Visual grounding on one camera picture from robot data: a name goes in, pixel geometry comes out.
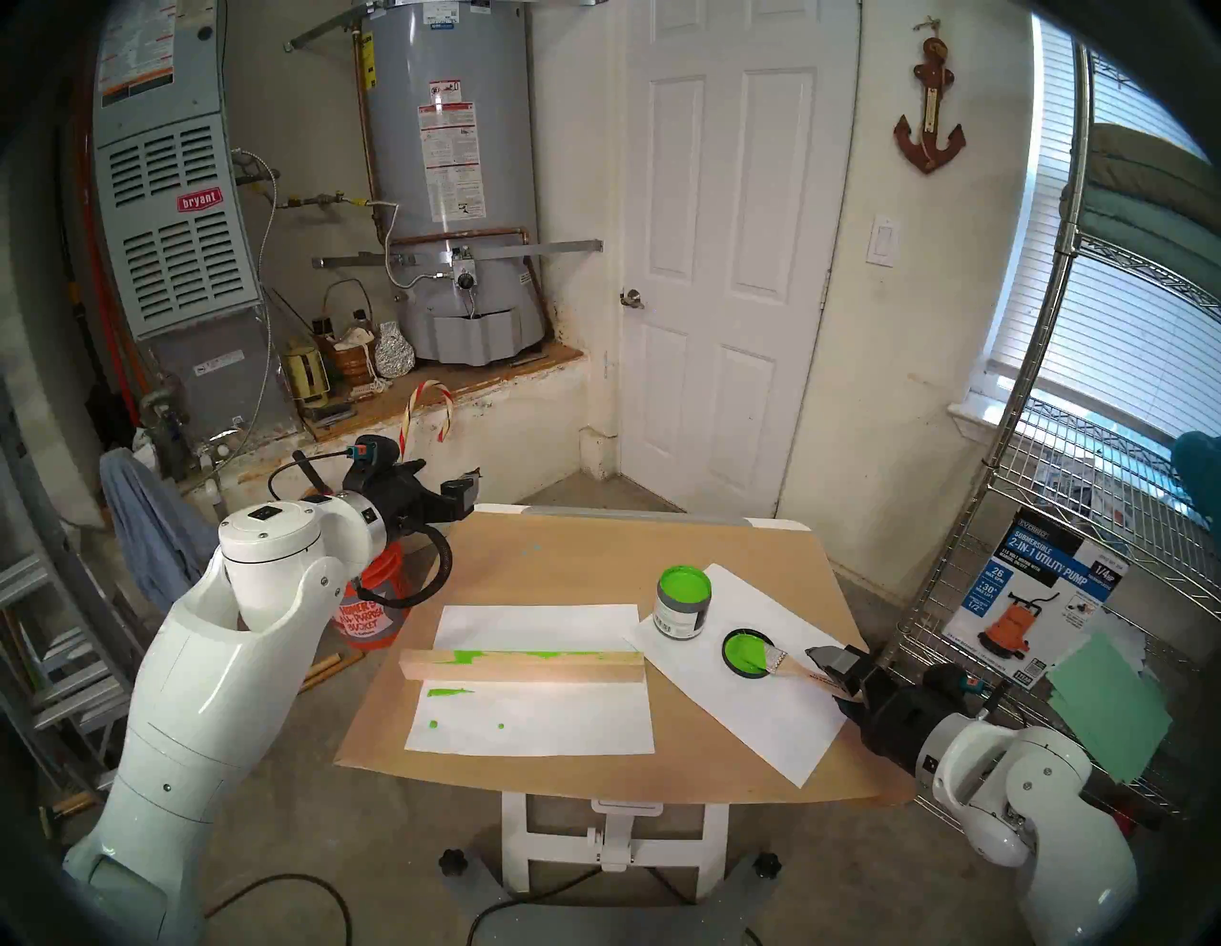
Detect wicker basket with handle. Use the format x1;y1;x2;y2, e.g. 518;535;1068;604
320;278;383;387

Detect blue cloth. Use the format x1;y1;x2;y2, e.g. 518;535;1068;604
100;446;220;611

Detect grey can of green paint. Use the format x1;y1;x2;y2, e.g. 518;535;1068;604
654;565;713;642

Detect yellow lantern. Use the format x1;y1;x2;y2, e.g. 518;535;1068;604
284;341;332;406

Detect wooden stick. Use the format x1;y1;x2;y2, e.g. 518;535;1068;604
298;650;365;695

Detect gas pipe with yellow valve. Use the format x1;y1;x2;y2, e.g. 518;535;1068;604
243;191;402;216

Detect brown anchor wall decoration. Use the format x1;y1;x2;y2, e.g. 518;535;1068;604
894;19;967;175

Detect black floor cable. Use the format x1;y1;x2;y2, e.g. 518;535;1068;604
205;873;354;946
467;863;611;946

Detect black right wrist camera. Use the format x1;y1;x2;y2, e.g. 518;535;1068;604
921;665;985;707

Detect grey bryant furnace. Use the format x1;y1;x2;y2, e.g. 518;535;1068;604
91;0;297;449

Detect black lid with green paint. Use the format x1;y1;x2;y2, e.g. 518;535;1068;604
722;627;776;679

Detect wooden handled paintbrush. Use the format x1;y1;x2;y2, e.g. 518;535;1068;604
758;641;845;692

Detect brown cardboard sheet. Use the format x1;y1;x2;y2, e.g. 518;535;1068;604
334;510;917;810

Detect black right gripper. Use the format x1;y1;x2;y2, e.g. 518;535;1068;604
805;645;947;775

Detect grey water heater tank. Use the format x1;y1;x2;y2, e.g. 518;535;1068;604
362;0;549;368

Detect foil wrapped object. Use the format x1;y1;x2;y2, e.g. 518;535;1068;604
374;321;417;380

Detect wooden ledge board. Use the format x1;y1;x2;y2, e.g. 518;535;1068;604
300;343;585;442

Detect grey metal ladder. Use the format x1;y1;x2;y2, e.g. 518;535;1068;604
0;381;144;812

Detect white window blinds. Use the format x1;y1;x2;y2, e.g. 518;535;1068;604
983;14;1221;444

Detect utility pump box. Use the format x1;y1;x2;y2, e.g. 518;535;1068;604
942;505;1129;689

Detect white panel door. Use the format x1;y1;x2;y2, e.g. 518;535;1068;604
620;0;859;521

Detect teal cloth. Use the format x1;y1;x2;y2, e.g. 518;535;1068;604
1171;431;1221;525

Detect copper pipe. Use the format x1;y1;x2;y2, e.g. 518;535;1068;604
389;226;554;339

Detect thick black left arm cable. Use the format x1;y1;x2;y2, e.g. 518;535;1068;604
358;520;454;611

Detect corrugated metal flex hose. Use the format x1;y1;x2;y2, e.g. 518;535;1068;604
367;200;449;287

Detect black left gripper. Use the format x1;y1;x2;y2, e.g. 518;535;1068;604
372;460;482;554

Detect striped candy cane decoration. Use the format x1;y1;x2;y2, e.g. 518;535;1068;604
399;380;455;459

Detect orange plastic bucket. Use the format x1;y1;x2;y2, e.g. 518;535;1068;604
331;544;413;651

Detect chrome wire shelf rack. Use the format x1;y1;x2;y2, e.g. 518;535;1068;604
897;38;1221;859

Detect white paper sheet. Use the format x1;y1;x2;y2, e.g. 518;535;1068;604
404;604;656;758
625;564;850;789

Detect white folding table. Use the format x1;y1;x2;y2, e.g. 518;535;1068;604
439;503;812;946

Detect folded green cushion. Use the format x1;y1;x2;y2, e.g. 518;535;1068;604
1059;122;1221;301

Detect light wood plank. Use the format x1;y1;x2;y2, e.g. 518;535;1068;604
400;648;647;685

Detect green paper sheet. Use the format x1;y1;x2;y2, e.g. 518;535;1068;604
1046;629;1172;785

